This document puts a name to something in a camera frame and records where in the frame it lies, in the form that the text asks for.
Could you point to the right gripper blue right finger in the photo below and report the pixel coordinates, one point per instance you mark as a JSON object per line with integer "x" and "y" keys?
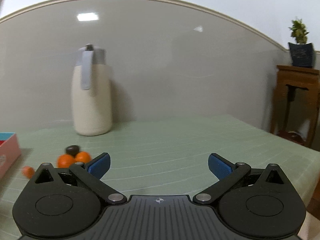
{"x": 229, "y": 175}

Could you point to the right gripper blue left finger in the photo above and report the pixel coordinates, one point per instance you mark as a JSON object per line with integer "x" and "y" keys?
{"x": 90, "y": 174}

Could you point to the orange tangerine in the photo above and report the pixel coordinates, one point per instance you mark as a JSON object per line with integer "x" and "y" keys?
{"x": 83, "y": 157}
{"x": 65, "y": 161}

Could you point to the dark round fruit far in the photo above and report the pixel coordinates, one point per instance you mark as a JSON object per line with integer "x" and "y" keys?
{"x": 72, "y": 150}

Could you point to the green checked tablecloth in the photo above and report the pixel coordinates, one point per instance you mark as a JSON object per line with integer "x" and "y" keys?
{"x": 162, "y": 157}

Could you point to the small orange chunk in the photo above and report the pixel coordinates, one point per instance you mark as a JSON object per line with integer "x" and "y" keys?
{"x": 28, "y": 171}

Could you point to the colourful cardboard tray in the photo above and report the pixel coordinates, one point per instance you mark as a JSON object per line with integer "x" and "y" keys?
{"x": 9, "y": 151}

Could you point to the dark wooden plant stand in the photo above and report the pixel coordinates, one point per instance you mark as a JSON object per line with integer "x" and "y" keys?
{"x": 295, "y": 104}

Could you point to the white thermos jug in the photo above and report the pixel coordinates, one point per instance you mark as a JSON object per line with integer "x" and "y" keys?
{"x": 91, "y": 92}

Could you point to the potted green plant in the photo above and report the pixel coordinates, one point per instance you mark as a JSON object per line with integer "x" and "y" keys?
{"x": 302, "y": 53}

